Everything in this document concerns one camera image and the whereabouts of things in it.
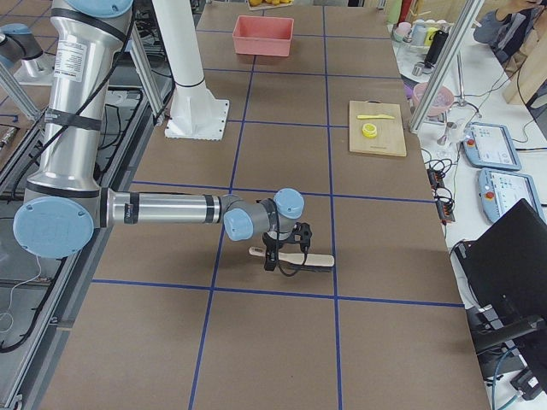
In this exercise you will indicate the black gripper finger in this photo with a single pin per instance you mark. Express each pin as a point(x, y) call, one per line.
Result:
point(270, 260)

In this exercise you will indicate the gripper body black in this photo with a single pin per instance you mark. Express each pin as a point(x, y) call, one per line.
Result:
point(270, 248)

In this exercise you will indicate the white hand brush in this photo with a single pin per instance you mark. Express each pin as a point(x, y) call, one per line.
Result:
point(310, 262)

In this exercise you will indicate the yellow toy corn cob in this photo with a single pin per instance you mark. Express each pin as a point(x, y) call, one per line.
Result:
point(268, 4)

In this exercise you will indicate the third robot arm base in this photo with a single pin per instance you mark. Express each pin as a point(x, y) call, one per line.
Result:
point(19, 46)

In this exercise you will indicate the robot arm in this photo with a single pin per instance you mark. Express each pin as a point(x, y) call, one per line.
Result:
point(64, 205)

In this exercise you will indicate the pink plastic bin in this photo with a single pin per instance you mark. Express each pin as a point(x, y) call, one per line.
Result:
point(263, 35)

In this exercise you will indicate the yellow lemon slices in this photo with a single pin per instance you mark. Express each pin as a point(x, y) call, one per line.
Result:
point(369, 130)

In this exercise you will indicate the wooden cutting board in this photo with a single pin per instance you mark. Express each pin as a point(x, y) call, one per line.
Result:
point(390, 140)

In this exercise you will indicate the yellow plastic knife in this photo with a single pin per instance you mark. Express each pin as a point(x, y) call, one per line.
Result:
point(375, 117)

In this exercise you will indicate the pink bowl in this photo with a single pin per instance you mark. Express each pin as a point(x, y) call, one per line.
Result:
point(441, 102)

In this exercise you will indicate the lower teach pendant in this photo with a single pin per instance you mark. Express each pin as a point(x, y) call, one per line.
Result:
point(500, 190)

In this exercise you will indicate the teach pendant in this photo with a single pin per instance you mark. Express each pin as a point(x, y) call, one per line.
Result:
point(500, 190)
point(490, 145)

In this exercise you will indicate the black laptop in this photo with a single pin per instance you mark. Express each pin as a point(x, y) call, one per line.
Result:
point(506, 266)

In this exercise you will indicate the upper teach pendant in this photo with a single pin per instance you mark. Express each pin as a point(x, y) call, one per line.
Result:
point(490, 145)

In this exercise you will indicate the black bottle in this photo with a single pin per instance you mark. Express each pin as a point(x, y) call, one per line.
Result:
point(438, 40)

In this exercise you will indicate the person in dark clothes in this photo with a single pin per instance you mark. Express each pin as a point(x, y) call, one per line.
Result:
point(513, 29)

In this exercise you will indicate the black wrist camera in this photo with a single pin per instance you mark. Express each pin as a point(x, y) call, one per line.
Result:
point(304, 233)

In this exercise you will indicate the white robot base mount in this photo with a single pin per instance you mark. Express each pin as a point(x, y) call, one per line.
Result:
point(195, 113)

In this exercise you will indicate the aluminium frame post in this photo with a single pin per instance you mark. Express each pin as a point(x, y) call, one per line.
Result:
point(449, 52)

